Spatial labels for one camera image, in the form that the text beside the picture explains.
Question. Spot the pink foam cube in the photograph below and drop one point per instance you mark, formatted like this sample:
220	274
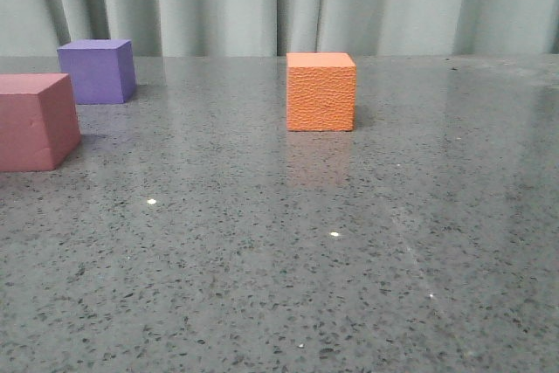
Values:
39	123

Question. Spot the orange foam cube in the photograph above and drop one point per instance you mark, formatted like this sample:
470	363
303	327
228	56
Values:
320	91

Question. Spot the grey pleated curtain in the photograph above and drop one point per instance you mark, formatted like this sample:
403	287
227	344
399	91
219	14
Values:
179	28

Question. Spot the purple foam cube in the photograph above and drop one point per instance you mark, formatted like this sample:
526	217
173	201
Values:
102	71

